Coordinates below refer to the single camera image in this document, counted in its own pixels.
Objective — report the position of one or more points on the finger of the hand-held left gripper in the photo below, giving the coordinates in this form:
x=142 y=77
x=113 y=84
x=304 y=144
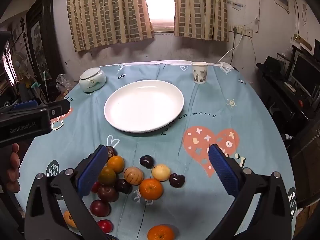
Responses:
x=58 y=108
x=25 y=104

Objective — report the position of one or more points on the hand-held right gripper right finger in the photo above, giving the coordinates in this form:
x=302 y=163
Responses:
x=222 y=170

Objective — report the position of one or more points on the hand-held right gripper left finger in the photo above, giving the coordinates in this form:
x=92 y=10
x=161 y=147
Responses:
x=92 y=170

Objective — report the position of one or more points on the green-yellow tangerine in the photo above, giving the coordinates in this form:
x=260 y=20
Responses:
x=108 y=176

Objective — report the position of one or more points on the small red plum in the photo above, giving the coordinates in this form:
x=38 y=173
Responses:
x=95 y=187
x=105 y=225

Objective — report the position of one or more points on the yellow-orange tangerine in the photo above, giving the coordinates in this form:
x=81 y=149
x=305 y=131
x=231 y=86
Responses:
x=116 y=164

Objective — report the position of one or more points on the dark passion fruit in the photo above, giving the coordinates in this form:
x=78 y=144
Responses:
x=112 y=152

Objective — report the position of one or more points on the dark red plum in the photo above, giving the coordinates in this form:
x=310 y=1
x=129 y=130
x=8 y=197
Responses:
x=108 y=193

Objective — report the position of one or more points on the dark purple plum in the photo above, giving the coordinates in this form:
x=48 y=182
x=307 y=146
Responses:
x=177 y=180
x=146 y=160
x=123 y=185

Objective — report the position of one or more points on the large striped pepino melon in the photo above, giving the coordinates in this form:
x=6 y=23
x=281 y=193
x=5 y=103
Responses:
x=133 y=176

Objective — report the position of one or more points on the pale orange dimpled fruit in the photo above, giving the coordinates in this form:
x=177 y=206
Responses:
x=69 y=219

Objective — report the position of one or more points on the orange tangerine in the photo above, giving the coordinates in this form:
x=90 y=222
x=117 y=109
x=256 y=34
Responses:
x=150 y=189
x=160 y=233

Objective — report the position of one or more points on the pale yellow round fruit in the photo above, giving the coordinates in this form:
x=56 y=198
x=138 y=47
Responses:
x=161 y=172

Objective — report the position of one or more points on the white oval plate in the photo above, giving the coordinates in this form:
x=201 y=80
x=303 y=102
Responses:
x=142 y=105

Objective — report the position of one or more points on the person's left hand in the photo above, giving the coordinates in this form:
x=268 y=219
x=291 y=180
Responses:
x=13 y=166

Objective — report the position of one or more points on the clear plastic bag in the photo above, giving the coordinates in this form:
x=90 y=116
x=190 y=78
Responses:
x=62 y=81

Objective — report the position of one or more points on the blue printed tablecloth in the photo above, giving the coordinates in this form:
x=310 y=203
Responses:
x=82 y=130

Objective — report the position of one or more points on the white standing fan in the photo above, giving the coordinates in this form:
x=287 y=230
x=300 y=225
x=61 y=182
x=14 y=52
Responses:
x=18 y=63

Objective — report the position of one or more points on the white lidded ceramic jar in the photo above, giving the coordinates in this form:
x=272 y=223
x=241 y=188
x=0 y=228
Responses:
x=92 y=81

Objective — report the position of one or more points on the dark framed picture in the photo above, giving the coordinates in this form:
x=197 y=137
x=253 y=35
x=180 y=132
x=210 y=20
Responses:
x=40 y=37

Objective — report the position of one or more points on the black desk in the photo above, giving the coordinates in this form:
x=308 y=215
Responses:
x=282 y=97

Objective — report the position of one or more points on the printed paper cup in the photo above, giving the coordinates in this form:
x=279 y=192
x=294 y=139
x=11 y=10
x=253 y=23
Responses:
x=200 y=73

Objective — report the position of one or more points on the white remote control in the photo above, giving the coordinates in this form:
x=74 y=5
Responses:
x=290 y=86

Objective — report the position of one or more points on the checkered beige curtain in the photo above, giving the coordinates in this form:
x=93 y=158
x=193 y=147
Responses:
x=110 y=12
x=200 y=7

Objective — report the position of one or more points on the black monitor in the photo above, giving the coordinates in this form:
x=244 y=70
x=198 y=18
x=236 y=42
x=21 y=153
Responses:
x=306 y=73

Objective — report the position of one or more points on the bright window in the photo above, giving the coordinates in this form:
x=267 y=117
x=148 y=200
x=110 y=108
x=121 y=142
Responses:
x=161 y=2

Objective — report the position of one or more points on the wall socket strip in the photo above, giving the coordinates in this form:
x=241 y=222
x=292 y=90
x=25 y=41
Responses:
x=241 y=30

